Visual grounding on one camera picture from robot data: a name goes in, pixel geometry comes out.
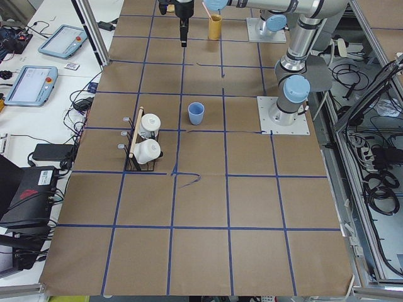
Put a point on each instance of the yellow cylindrical chopstick holder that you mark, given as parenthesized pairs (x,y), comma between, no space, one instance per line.
(214,27)

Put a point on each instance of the teach pendant far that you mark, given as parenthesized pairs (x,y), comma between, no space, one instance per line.
(64,42)

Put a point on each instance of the black wire mug rack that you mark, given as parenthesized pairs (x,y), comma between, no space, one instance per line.
(133,137)

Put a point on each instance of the large black power brick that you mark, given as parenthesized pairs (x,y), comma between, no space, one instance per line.
(51,152)

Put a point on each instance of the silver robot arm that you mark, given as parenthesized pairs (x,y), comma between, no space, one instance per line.
(271,22)
(294,88)

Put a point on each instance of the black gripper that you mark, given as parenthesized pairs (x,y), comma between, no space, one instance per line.
(183,9)

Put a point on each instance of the teach pendant near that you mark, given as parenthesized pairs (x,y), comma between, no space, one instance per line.
(33,86)

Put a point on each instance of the white mug upper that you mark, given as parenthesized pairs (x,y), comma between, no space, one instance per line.
(149,126)

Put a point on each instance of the white mug lower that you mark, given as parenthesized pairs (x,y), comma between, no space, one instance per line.
(147,151)

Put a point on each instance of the teach pendant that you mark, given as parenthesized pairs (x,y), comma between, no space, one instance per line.
(64,42)
(33,86)

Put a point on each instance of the brown paper table cover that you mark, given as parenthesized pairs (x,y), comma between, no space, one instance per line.
(227,209)

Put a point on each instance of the light blue plastic cup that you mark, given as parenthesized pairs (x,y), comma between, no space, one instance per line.
(196,113)

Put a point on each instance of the white mug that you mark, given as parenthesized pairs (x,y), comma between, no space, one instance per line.
(147,151)
(149,126)

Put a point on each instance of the black computer box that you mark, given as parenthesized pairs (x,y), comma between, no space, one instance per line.
(25,193)

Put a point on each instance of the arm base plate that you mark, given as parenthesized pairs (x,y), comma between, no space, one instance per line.
(275,122)
(255,35)

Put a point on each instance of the wooden mug tree stand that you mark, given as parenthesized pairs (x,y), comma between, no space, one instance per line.
(170,6)

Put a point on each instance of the grey office chair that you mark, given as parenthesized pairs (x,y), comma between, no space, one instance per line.
(317,72)

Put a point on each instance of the pink chopstick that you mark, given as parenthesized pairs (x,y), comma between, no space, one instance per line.
(207,11)

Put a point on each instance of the black power adapter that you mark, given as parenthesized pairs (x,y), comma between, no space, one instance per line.
(106,26)

